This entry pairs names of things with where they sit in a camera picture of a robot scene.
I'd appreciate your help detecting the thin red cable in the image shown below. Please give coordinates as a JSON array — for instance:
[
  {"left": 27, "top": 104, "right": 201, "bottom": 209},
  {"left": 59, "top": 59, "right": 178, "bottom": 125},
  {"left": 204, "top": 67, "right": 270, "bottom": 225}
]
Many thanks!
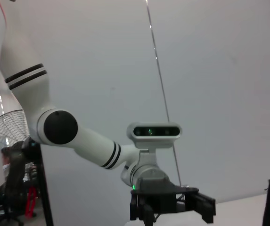
[{"left": 0, "top": 0, "right": 8, "bottom": 23}]

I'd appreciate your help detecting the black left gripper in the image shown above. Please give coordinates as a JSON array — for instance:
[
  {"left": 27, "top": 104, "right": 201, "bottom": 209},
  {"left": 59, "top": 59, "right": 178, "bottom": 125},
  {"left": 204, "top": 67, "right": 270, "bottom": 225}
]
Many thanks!
[{"left": 130, "top": 176, "right": 217, "bottom": 225}]

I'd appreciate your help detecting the wire grill floor fan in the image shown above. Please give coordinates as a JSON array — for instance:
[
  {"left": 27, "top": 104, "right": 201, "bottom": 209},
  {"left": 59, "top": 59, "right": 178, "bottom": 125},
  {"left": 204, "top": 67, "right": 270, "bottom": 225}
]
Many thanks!
[{"left": 0, "top": 108, "right": 42, "bottom": 163}]

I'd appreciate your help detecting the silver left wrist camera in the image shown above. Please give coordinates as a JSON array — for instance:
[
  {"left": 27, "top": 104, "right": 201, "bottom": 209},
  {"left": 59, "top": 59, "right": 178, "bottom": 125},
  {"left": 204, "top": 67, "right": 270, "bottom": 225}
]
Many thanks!
[{"left": 126, "top": 121, "right": 183, "bottom": 149}]

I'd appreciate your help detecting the red floor object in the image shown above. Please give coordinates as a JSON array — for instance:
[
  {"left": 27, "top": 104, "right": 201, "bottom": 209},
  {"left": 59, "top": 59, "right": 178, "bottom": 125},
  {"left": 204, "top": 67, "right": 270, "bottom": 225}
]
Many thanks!
[{"left": 25, "top": 187, "right": 37, "bottom": 218}]

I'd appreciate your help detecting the black partition post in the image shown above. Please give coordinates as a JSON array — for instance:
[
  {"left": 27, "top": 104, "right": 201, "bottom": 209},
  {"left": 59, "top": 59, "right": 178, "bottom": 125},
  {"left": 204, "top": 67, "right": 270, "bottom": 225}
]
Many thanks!
[{"left": 36, "top": 141, "right": 55, "bottom": 226}]

